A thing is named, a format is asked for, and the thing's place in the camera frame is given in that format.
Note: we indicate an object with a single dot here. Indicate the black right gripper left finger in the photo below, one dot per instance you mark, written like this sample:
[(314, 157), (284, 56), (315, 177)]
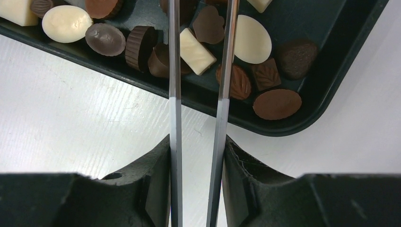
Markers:
[(137, 195)]

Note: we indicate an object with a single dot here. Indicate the white rectangular chocolate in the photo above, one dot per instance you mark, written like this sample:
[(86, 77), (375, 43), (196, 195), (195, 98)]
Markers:
[(197, 57)]

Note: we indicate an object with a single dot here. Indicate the brown oval chocolate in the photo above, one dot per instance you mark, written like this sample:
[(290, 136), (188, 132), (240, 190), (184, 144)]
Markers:
[(277, 104)]

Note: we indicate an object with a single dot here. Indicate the brown square leaf chocolate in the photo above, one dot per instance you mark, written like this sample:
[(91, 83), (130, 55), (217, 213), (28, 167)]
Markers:
[(266, 74)]

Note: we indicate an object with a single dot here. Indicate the black chocolate tray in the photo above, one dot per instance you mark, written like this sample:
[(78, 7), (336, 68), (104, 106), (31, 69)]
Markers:
[(338, 27)]

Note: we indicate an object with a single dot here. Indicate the dark round chocolate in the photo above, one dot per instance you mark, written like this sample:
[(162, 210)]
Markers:
[(105, 39)]

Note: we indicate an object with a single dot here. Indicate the dark heart chocolate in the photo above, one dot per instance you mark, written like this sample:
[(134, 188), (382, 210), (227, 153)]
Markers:
[(208, 26)]

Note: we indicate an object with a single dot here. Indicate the steel tongs with white handle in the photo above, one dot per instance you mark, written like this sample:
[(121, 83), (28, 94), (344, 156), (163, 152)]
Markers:
[(176, 114)]

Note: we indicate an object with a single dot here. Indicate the dark ridged cup chocolate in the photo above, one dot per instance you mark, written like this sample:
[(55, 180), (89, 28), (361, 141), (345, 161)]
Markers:
[(139, 46)]

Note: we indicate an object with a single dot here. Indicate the white square chocolate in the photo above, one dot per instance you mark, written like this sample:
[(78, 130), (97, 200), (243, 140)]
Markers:
[(18, 12)]

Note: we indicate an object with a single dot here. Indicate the dark strawberry chocolate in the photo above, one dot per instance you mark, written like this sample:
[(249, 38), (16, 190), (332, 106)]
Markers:
[(295, 58)]

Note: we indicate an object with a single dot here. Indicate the large white oval chocolate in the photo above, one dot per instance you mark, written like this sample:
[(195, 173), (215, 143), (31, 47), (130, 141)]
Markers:
[(252, 41)]

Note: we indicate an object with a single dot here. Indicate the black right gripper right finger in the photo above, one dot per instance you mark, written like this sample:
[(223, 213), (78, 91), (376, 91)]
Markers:
[(256, 195)]

